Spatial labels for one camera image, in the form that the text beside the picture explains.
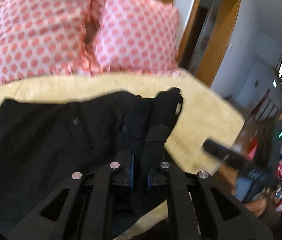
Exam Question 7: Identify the black pants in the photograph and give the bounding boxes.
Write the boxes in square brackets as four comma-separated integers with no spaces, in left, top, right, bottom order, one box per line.
[0,88,183,236]

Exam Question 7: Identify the operator right hand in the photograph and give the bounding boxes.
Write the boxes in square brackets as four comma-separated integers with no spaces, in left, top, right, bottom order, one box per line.
[244,196,267,217]

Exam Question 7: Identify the cream bed sheet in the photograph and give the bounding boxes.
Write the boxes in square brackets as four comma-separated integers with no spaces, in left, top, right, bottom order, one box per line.
[0,67,246,240]

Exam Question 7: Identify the pink polka dot pillow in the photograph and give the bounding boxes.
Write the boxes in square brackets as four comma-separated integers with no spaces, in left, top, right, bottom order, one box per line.
[90,0,180,75]
[0,0,105,85]

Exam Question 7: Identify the wooden door frame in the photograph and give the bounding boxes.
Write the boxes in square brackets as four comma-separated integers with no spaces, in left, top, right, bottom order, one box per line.
[160,0,241,86]

